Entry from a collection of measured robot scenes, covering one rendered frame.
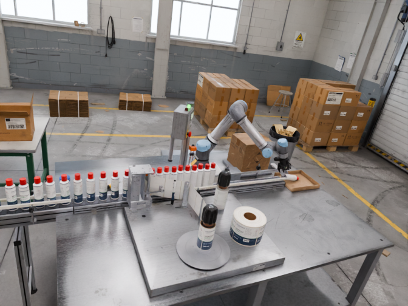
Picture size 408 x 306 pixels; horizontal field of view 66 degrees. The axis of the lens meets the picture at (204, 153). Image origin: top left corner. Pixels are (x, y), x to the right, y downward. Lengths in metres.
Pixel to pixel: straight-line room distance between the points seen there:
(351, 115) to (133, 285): 5.07
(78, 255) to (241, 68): 6.69
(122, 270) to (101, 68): 5.98
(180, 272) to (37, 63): 6.31
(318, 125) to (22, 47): 5.86
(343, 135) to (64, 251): 5.22
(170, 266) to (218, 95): 4.05
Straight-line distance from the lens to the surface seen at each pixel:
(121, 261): 1.81
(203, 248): 1.78
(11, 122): 3.20
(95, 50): 7.28
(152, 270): 1.70
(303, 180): 2.94
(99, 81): 7.42
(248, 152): 2.67
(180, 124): 2.05
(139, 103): 6.41
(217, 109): 5.49
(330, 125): 5.88
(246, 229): 1.86
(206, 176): 2.28
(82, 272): 1.78
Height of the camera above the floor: 2.12
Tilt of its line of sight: 25 degrees down
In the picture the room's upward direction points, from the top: 9 degrees clockwise
